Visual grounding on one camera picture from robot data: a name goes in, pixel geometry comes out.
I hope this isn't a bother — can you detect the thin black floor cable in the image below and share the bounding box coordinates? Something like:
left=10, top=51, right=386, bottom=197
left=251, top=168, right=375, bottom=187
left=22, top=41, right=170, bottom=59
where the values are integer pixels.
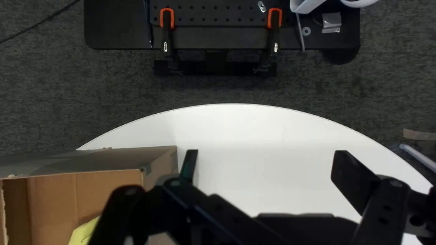
left=0, top=0, right=79, bottom=46

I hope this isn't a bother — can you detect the grey tape piece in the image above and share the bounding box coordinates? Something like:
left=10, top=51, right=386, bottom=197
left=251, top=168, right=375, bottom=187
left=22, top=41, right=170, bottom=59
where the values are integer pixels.
left=320, top=13, right=343, bottom=36

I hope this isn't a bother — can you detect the orange black clamp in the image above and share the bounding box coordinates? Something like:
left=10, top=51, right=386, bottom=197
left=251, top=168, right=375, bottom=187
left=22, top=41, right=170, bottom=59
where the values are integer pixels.
left=158, top=7, right=177, bottom=59
left=264, top=7, right=285, bottom=59

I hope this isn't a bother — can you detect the white plastic device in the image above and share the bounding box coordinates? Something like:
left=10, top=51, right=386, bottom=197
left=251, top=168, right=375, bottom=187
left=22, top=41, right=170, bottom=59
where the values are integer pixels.
left=289, top=0, right=379, bottom=16

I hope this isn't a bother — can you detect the yellow cloth towel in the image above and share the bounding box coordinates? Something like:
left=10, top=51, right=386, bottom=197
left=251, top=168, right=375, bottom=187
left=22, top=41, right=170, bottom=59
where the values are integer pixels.
left=67, top=216, right=102, bottom=245

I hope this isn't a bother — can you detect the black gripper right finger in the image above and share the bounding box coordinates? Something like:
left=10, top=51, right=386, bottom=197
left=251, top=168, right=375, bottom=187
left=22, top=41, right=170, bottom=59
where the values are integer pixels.
left=330, top=150, right=436, bottom=245

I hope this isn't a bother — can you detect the brown cardboard box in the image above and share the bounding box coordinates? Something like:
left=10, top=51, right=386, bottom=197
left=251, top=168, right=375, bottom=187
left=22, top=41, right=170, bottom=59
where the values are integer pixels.
left=0, top=146, right=180, bottom=245

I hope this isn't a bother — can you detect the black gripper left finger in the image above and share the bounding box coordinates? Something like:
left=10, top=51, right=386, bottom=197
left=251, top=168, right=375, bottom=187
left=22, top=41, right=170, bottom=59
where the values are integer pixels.
left=86, top=149, right=215, bottom=245

